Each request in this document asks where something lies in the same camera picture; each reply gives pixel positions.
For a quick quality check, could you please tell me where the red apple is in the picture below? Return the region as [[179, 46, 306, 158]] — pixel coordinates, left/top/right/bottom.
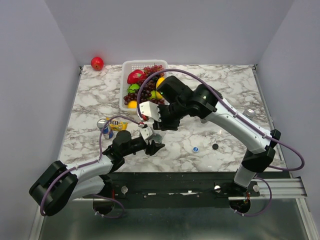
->
[[90, 56, 104, 71]]

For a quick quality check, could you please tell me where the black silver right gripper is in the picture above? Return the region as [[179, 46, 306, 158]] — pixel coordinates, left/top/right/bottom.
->
[[152, 101, 187, 133]]

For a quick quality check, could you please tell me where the white plastic fruit basket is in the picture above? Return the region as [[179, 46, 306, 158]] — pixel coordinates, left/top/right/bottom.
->
[[119, 59, 168, 112]]

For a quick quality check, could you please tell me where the red dragon fruit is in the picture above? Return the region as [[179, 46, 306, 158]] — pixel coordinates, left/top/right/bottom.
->
[[127, 69, 147, 85]]

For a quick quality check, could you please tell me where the yellow mango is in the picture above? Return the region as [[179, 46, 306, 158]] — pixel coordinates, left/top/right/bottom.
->
[[155, 77, 165, 89]]

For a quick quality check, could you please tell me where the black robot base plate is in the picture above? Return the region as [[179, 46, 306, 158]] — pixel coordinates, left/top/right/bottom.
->
[[82, 171, 292, 210]]

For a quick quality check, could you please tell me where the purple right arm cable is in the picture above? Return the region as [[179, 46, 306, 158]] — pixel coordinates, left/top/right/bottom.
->
[[136, 68, 306, 218]]

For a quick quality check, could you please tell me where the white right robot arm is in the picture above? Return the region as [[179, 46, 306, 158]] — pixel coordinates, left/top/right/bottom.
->
[[137, 76, 281, 196]]

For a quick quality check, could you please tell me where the red bull can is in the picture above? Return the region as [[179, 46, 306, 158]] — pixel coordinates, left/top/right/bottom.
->
[[96, 118, 114, 140]]

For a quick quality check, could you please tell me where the clear plastic bottle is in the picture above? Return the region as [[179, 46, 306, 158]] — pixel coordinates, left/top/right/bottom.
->
[[153, 133, 163, 144]]

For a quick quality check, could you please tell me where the blue white bottle cap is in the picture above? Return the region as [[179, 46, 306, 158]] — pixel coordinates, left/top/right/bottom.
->
[[192, 146, 199, 153]]

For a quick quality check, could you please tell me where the silver blue drink can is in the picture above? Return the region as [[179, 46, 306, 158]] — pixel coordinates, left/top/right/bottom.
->
[[243, 108, 256, 120]]

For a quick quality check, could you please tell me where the yellow M&M candy bag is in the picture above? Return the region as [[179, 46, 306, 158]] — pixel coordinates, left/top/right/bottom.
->
[[105, 117, 128, 132]]

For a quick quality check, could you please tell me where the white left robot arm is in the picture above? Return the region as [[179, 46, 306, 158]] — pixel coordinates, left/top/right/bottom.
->
[[29, 127, 165, 216]]

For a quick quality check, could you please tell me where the black bottle cap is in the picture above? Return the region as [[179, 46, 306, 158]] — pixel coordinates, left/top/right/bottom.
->
[[212, 143, 219, 150]]

